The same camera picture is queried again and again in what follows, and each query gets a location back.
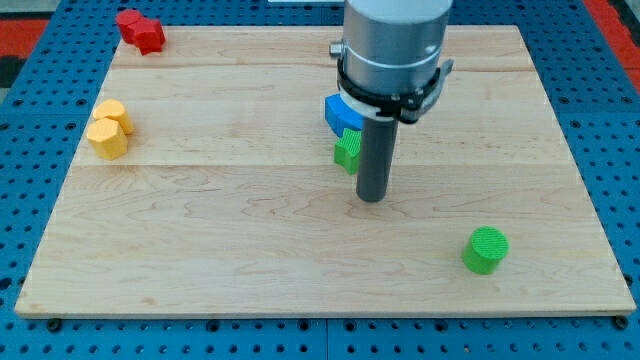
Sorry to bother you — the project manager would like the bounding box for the green cylinder block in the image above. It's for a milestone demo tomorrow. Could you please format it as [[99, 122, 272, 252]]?
[[461, 226, 510, 275]]

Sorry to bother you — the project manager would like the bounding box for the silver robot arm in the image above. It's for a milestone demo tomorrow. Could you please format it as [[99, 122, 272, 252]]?
[[330, 0, 453, 124]]

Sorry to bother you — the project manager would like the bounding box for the green star block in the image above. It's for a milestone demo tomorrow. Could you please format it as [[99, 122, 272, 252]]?
[[334, 129, 361, 175]]

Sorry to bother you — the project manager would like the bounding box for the red star block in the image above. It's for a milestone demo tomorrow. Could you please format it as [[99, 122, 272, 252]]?
[[132, 18, 166, 56]]

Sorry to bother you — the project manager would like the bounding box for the blue crescent block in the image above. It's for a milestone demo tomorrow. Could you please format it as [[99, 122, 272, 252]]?
[[324, 94, 363, 138]]

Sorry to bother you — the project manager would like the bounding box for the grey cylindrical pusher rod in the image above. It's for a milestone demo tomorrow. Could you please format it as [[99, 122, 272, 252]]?
[[356, 118, 398, 203]]

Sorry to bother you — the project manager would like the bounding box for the wooden board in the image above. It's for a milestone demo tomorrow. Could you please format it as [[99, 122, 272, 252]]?
[[15, 26, 636, 319]]

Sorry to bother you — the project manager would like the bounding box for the yellow hexagon block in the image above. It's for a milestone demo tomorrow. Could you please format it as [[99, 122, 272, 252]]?
[[86, 118, 128, 160]]

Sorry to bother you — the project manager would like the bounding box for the yellow rounded block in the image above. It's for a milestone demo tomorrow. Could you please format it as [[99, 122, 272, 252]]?
[[92, 99, 135, 135]]

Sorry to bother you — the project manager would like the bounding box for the red rounded block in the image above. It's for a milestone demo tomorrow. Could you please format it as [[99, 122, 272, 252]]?
[[115, 9, 143, 45]]

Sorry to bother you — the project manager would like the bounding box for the black clamp ring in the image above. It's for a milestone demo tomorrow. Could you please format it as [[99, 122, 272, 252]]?
[[336, 58, 455, 125]]

